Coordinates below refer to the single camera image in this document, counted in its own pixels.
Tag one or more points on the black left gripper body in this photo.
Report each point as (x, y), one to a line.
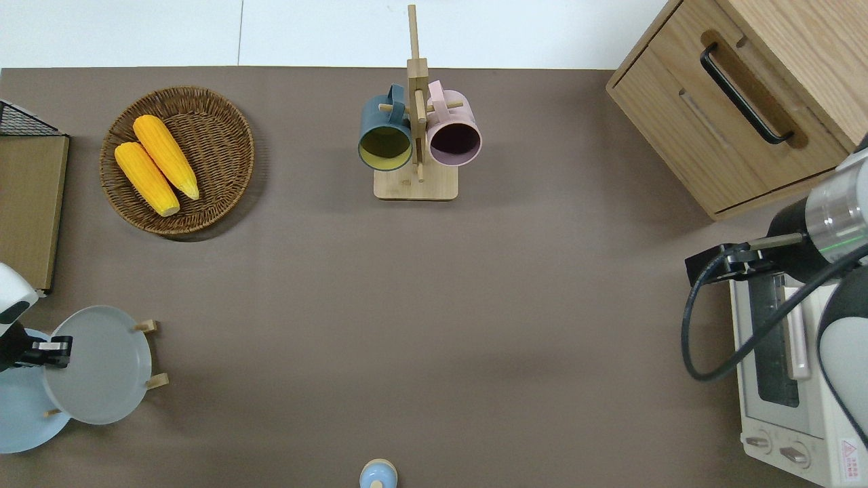
(15, 351)

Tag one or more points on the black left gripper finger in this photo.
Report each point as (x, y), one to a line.
(53, 352)

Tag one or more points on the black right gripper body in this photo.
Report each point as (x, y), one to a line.
(729, 263)

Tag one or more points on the gray plate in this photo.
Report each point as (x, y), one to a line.
(102, 373)

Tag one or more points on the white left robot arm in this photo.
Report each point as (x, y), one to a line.
(13, 291)

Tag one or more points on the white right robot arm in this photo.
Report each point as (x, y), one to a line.
(841, 210)

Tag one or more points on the light blue plate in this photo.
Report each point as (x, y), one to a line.
(24, 413)

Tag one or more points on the wooden plate rack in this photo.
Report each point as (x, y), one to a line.
(157, 381)

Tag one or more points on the wooden board shelf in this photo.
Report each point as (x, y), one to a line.
(30, 210)

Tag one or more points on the wooden drawer cabinet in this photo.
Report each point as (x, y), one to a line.
(678, 115)

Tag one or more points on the white toaster oven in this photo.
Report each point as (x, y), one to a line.
(780, 434)

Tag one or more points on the yellow corn cob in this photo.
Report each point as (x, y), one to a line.
(166, 156)
(146, 179)

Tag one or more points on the round wicker basket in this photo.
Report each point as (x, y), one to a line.
(217, 149)

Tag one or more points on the brown table mat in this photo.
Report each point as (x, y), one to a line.
(434, 305)

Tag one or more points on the pink mug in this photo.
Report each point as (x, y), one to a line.
(461, 112)

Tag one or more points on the wooden mug tree stand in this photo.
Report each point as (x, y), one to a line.
(416, 186)

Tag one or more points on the dark teal mug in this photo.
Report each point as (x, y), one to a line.
(380, 115)

